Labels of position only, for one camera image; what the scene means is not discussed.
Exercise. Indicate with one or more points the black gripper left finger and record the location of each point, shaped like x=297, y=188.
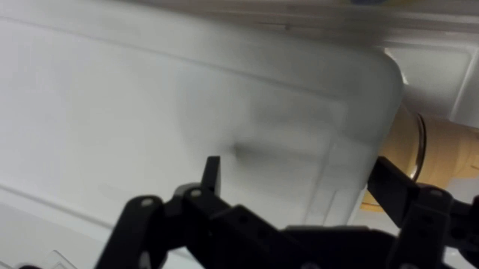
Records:
x=150, y=224

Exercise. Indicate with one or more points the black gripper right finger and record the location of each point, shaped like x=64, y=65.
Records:
x=394, y=191

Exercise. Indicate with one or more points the clear plastic storage container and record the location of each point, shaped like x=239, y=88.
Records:
x=435, y=74

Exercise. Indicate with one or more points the brown round object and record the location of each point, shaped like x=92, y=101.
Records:
x=450, y=149

